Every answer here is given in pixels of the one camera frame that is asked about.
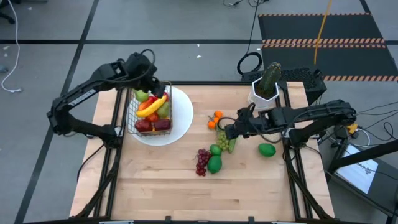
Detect white floor cable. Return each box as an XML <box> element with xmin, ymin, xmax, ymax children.
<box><xmin>1</xmin><ymin>0</ymin><xmax>23</xmax><ymax>94</ymax></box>

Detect yellow banana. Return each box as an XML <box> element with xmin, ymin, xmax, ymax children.
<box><xmin>135</xmin><ymin>95</ymin><xmax>168</xmax><ymax>119</ymax></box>

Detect green grape bunch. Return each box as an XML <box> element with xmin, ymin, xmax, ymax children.
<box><xmin>216</xmin><ymin>129</ymin><xmax>231</xmax><ymax>152</ymax></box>

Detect green artificial cactus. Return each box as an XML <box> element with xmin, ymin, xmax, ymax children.
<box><xmin>259</xmin><ymin>61</ymin><xmax>282</xmax><ymax>93</ymax></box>

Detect speckled yellow-green pear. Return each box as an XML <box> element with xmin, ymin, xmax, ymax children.
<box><xmin>156</xmin><ymin>101</ymin><xmax>171</xmax><ymax>118</ymax></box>

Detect gold wire basket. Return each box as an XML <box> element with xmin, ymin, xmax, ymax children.
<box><xmin>126</xmin><ymin>80</ymin><xmax>174</xmax><ymax>137</ymax></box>

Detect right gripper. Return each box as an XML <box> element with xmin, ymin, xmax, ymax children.
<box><xmin>225</xmin><ymin>105</ymin><xmax>270</xmax><ymax>141</ymax></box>

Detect tangerine sprig with leaves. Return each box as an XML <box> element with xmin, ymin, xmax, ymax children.
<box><xmin>206</xmin><ymin>110</ymin><xmax>224</xmax><ymax>131</ymax></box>

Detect black hazard-striped floor mat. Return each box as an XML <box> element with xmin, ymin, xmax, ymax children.
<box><xmin>257</xmin><ymin>12</ymin><xmax>398</xmax><ymax>82</ymax></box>

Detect white sheet on stand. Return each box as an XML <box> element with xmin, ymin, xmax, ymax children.
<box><xmin>335</xmin><ymin>144</ymin><xmax>379</xmax><ymax>194</ymax></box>

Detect bright green pear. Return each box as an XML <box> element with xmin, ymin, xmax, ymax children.
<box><xmin>134</xmin><ymin>89</ymin><xmax>150</xmax><ymax>103</ymax></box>

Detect red grape bunch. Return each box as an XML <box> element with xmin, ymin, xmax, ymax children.
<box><xmin>195</xmin><ymin>148</ymin><xmax>212</xmax><ymax>177</ymax></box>

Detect black aluminium table frame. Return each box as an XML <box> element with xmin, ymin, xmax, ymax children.
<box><xmin>70</xmin><ymin>70</ymin><xmax>336</xmax><ymax>224</ymax></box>

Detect white plate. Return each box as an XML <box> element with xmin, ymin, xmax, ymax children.
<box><xmin>129</xmin><ymin>85</ymin><xmax>195</xmax><ymax>147</ymax></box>

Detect black perforated computer case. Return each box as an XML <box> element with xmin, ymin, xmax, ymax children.
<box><xmin>241</xmin><ymin>67</ymin><xmax>328</xmax><ymax>106</ymax></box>

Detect dark red bell pepper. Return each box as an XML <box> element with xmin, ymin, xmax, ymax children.
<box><xmin>153</xmin><ymin>118</ymin><xmax>172</xmax><ymax>132</ymax></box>

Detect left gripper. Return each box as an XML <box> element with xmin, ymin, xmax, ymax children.
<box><xmin>139</xmin><ymin>70</ymin><xmax>168</xmax><ymax>100</ymax></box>

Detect large dark green lime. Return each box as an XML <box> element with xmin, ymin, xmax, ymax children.
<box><xmin>206</xmin><ymin>155</ymin><xmax>223</xmax><ymax>175</ymax></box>

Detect black office chair base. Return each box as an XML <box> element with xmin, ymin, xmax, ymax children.
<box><xmin>0</xmin><ymin>0</ymin><xmax>16</xmax><ymax>25</ymax></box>

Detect small green lime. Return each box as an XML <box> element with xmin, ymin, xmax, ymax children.
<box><xmin>209</xmin><ymin>144</ymin><xmax>223</xmax><ymax>157</ymax></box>
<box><xmin>228</xmin><ymin>136</ymin><xmax>238</xmax><ymax>154</ymax></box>

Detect black coiled floor cable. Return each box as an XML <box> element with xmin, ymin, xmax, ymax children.
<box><xmin>236</xmin><ymin>0</ymin><xmax>264</xmax><ymax>75</ymax></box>

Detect bright green mango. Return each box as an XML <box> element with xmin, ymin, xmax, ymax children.
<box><xmin>257</xmin><ymin>142</ymin><xmax>277</xmax><ymax>158</ymax></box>

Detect yellow hanging cable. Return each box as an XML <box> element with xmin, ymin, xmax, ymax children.
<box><xmin>313</xmin><ymin>0</ymin><xmax>333</xmax><ymax>65</ymax></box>

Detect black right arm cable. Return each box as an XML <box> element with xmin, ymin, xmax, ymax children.
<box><xmin>216</xmin><ymin>116</ymin><xmax>238</xmax><ymax>131</ymax></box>

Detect black side stand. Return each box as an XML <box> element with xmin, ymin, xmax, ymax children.
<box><xmin>326</xmin><ymin>136</ymin><xmax>398</xmax><ymax>218</ymax></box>

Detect dark red pomegranate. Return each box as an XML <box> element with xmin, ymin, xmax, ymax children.
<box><xmin>134</xmin><ymin>119</ymin><xmax>154</xmax><ymax>133</ymax></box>

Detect white hexagonal planter pot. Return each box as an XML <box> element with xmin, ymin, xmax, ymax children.
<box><xmin>247</xmin><ymin>77</ymin><xmax>280</xmax><ymax>110</ymax></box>

